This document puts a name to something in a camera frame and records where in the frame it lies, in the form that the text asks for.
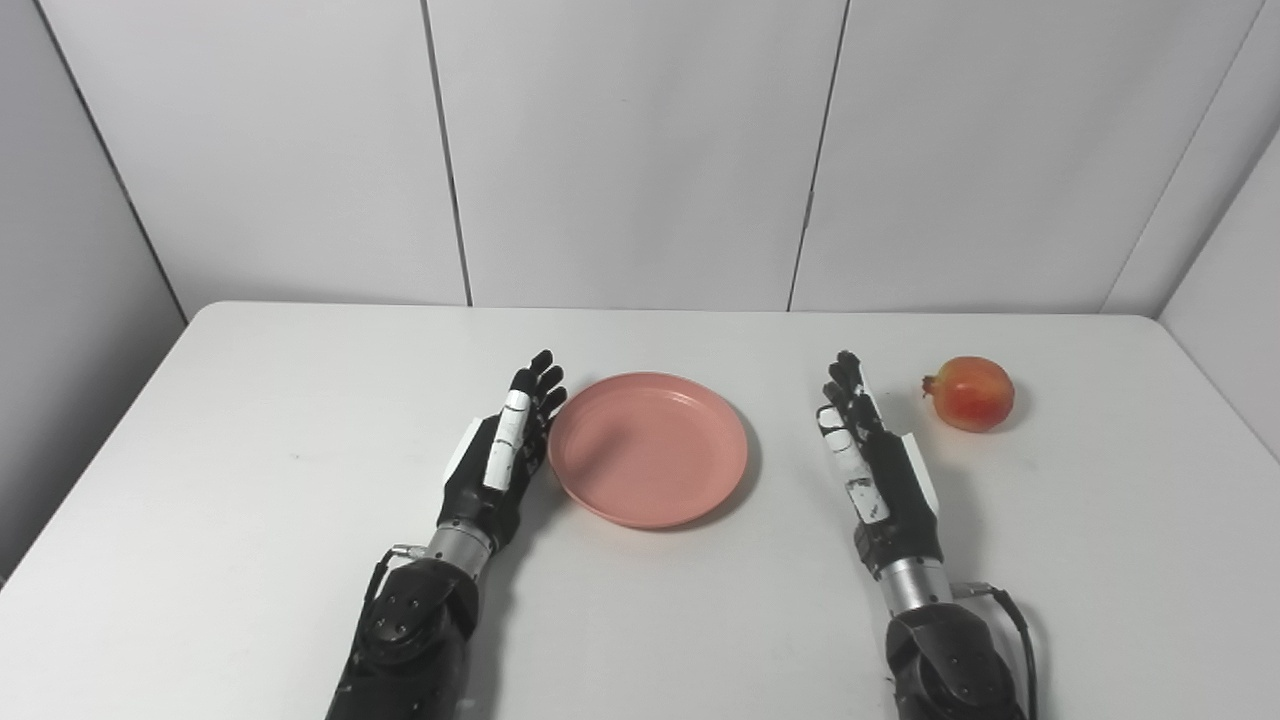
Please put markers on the pink plate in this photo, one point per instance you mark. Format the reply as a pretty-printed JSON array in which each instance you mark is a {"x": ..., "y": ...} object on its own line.
[{"x": 648, "y": 450}]

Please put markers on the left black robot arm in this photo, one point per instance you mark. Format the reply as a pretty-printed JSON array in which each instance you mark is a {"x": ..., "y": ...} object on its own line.
[{"x": 420, "y": 630}]

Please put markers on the red pomegranate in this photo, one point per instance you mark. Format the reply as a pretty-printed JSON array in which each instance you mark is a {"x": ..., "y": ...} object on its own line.
[{"x": 970, "y": 392}]

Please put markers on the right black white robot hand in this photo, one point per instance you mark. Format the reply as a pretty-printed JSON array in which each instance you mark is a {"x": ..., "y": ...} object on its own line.
[{"x": 880, "y": 480}]

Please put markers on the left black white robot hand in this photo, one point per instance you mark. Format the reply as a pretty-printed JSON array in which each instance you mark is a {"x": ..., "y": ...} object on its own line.
[{"x": 495, "y": 470}]

